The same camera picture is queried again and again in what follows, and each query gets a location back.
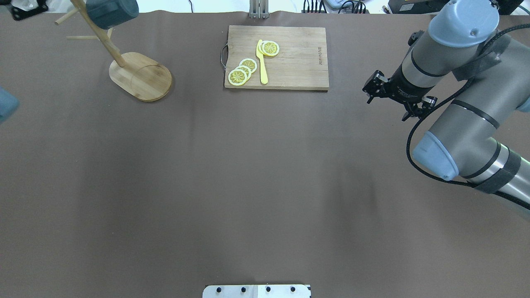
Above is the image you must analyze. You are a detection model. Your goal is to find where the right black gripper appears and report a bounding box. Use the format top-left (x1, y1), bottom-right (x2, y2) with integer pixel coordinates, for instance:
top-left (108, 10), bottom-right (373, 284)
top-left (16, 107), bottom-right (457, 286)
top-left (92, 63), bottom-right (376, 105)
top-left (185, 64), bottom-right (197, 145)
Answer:
top-left (363, 70), bottom-right (438, 121)

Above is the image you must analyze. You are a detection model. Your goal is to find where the dark teal mug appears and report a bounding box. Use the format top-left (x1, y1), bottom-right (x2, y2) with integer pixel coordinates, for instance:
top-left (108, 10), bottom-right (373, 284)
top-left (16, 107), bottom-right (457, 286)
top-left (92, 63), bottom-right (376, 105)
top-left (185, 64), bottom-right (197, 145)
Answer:
top-left (86, 0), bottom-right (140, 29)

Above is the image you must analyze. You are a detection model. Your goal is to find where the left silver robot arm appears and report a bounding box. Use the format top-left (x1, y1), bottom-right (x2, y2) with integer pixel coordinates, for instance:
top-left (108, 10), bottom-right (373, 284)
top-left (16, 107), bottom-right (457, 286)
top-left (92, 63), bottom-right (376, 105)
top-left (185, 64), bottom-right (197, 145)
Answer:
top-left (0, 87), bottom-right (20, 124)

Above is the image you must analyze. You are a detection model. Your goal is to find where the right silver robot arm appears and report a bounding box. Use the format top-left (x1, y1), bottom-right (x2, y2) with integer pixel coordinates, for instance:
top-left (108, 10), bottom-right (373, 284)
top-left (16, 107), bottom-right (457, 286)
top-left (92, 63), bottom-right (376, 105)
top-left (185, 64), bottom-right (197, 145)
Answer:
top-left (363, 0), bottom-right (529, 211)

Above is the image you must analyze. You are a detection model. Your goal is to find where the wooden cup rack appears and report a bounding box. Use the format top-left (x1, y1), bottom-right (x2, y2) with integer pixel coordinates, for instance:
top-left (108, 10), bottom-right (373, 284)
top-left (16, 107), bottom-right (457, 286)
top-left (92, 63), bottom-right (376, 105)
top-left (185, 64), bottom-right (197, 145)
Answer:
top-left (55, 0), bottom-right (173, 102)

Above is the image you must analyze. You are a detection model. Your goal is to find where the bamboo cutting board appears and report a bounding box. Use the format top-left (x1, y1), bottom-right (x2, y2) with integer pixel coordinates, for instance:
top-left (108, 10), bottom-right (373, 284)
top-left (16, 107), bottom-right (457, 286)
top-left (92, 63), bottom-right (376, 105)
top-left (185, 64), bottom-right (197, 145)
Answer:
top-left (224, 25), bottom-right (330, 91)

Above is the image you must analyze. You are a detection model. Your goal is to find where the yellow toy knife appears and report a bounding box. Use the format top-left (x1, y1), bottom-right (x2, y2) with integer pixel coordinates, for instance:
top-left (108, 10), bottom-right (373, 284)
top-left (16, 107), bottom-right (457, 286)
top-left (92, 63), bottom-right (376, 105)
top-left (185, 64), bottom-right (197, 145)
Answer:
top-left (255, 39), bottom-right (269, 85)

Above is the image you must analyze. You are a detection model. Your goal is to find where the lemon slice single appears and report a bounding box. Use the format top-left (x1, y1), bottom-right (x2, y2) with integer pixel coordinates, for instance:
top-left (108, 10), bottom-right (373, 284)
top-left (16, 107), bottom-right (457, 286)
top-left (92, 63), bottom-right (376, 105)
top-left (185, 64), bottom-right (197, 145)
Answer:
top-left (258, 40), bottom-right (280, 57)

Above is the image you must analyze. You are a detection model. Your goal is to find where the lemon slice stack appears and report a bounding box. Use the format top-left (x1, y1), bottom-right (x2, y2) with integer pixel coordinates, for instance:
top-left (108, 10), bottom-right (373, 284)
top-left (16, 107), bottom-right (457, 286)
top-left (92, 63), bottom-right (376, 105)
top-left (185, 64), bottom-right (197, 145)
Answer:
top-left (227, 58), bottom-right (258, 87)

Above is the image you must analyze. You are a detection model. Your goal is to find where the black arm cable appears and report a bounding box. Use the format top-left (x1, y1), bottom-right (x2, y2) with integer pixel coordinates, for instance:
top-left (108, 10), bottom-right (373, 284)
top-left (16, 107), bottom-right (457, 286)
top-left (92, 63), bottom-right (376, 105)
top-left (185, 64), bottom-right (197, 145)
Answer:
top-left (406, 74), bottom-right (530, 207)

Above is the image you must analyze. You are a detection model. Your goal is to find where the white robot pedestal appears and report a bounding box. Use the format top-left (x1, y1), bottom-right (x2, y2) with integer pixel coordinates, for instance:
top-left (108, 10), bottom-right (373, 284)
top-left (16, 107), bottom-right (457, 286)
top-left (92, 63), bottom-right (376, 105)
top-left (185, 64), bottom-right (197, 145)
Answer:
top-left (202, 284), bottom-right (312, 298)

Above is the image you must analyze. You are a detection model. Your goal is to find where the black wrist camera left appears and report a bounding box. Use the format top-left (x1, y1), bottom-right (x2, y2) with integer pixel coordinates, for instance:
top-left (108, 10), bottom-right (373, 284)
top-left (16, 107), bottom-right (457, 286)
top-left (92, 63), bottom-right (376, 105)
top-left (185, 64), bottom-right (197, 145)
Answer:
top-left (1, 0), bottom-right (49, 21)

